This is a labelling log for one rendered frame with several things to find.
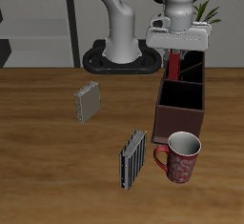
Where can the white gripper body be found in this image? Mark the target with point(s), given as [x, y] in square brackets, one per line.
[178, 38]

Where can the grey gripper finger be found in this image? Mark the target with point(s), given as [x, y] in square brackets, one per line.
[166, 56]
[183, 54]

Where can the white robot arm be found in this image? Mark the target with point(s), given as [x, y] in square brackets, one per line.
[122, 27]

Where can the dark brown desk caddy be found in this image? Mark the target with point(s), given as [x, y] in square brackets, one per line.
[178, 121]

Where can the grey book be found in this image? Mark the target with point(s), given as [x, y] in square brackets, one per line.
[89, 102]

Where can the black striped book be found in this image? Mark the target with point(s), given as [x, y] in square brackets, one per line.
[135, 161]

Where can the green pot plant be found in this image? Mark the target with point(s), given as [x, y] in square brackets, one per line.
[206, 11]

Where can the red patterned mug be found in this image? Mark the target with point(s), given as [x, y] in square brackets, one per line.
[181, 166]

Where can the white shelf unit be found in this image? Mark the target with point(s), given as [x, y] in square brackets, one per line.
[35, 21]

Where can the dark angular block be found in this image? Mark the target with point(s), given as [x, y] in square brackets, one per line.
[4, 53]

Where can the flat black base plate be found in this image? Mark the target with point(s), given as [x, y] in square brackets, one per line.
[95, 65]

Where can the dark vertical post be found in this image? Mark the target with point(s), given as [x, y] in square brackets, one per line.
[73, 27]

